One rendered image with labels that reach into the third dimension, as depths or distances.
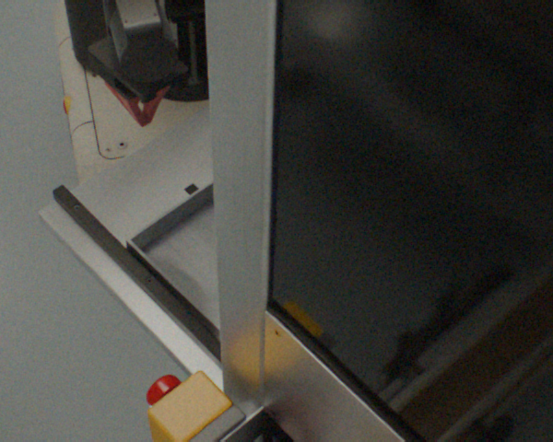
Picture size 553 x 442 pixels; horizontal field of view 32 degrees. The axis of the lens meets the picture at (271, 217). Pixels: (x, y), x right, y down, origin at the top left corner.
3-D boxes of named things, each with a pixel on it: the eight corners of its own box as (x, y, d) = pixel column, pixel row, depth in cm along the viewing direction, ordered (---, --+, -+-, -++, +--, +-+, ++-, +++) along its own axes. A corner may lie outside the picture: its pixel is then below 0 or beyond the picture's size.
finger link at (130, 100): (134, 148, 109) (125, 87, 102) (97, 115, 112) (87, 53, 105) (181, 121, 112) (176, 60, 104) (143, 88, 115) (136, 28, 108)
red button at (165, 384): (195, 406, 101) (194, 388, 97) (166, 429, 99) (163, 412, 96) (172, 381, 102) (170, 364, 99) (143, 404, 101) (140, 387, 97)
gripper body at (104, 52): (143, 109, 101) (137, 55, 96) (88, 61, 106) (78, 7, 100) (191, 81, 104) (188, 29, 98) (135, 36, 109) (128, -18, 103)
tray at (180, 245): (460, 304, 120) (464, 289, 117) (312, 435, 109) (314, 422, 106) (274, 153, 135) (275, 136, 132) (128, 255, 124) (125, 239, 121)
